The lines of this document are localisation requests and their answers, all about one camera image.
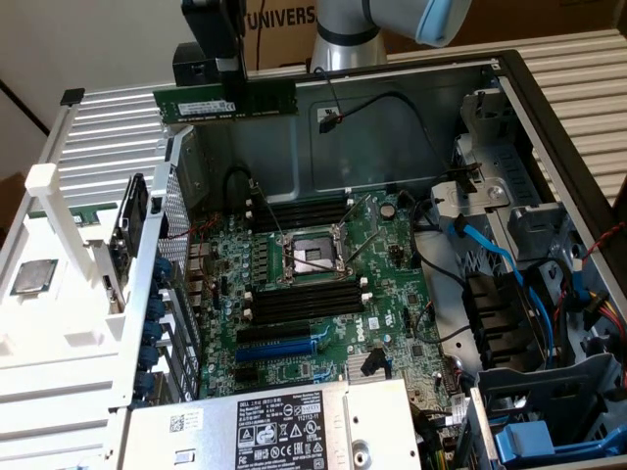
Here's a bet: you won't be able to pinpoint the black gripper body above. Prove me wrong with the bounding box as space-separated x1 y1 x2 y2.
180 0 243 73

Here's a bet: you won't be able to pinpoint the black RAM slot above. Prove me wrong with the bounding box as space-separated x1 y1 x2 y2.
250 193 354 210
252 200 353 216
257 212 346 231
246 278 368 301
248 293 371 316
254 207 351 223
249 301 372 326
247 286 370 308

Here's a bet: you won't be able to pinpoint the spare green RAM stick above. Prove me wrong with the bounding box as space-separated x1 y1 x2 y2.
27 205 105 227

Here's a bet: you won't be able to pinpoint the printed cardboard box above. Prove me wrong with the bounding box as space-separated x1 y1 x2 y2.
243 0 320 72

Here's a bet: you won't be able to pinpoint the metal locking lever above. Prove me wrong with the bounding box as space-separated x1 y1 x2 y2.
338 193 373 230
250 180 290 245

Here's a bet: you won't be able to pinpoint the open grey PC case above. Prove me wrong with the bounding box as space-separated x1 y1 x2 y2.
112 48 627 470

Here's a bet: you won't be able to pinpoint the black hard disk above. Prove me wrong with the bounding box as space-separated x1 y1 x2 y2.
116 172 150 247

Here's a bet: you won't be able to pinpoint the CPU socket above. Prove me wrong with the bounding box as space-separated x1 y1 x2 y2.
281 222 357 286

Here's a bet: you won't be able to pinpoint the long black expansion slot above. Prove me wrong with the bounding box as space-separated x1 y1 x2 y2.
236 322 313 347

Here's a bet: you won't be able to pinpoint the blue expansion slot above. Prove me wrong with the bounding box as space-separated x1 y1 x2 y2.
234 337 317 363

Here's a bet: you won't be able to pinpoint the green Dell motherboard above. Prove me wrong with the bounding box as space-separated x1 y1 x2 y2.
188 188 466 407

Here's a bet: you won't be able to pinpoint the grey metal disk bay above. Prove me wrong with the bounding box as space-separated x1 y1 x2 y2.
429 87 572 246

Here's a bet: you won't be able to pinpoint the silver CPU chip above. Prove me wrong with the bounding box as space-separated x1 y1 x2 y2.
10 258 60 297

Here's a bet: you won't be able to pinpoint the white parts rack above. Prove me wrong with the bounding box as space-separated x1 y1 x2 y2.
0 164 166 376

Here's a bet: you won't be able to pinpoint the silver chipset heat sink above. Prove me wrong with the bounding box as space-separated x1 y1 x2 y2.
346 350 394 381

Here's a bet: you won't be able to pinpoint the plain brown cardboard box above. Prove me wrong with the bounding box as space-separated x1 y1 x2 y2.
385 0 627 51

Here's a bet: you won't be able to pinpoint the grey power supply unit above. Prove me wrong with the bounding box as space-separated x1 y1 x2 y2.
117 376 423 470

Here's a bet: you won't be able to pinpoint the black fan shroud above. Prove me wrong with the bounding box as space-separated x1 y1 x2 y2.
461 270 546 372

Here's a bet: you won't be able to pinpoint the blue plastic disk caddy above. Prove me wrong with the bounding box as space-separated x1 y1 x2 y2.
489 419 627 470

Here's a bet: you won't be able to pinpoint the looped black wire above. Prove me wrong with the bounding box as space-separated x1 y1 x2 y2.
222 165 254 214

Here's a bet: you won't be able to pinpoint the black wire with plug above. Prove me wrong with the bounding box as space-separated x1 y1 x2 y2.
313 66 345 136

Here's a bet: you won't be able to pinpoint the long thin black wire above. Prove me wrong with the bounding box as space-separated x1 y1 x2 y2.
336 90 466 180

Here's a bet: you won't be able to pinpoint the graphics card with bracket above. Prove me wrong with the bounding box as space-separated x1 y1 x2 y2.
100 234 136 315

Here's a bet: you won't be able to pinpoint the black motherboard power wire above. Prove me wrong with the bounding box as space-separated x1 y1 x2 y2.
410 194 472 296

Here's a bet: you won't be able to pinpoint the long blue SATA wire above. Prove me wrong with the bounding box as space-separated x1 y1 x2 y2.
440 214 564 364

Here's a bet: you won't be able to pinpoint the red black twisted wire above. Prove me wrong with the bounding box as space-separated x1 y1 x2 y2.
584 219 627 257

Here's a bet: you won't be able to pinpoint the short blue SATA wire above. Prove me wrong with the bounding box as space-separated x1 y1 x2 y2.
569 253 597 315

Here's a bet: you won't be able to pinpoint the red yellow power wires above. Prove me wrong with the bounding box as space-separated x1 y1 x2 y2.
586 288 627 335

